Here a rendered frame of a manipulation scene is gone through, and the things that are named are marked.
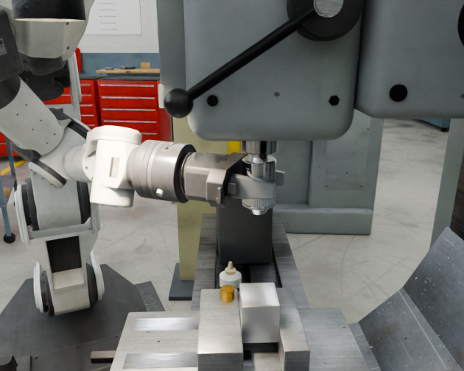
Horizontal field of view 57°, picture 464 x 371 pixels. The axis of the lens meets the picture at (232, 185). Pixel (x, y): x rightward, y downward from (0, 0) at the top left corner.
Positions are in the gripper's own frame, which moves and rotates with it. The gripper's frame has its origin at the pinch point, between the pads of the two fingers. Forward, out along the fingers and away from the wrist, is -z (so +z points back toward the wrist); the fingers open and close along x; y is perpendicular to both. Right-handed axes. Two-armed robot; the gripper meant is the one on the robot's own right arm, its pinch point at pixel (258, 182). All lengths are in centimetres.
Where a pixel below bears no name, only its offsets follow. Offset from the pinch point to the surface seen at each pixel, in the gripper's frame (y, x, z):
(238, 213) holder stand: 17.7, 28.1, 12.3
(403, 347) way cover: 31.0, 12.5, -23.3
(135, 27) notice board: -41, 776, 496
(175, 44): -18.1, -5.6, 9.4
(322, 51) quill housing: -17.7, -7.5, -8.4
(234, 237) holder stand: 23.4, 27.8, 12.9
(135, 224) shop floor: 126, 221, 164
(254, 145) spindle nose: -5.8, -2.4, 0.1
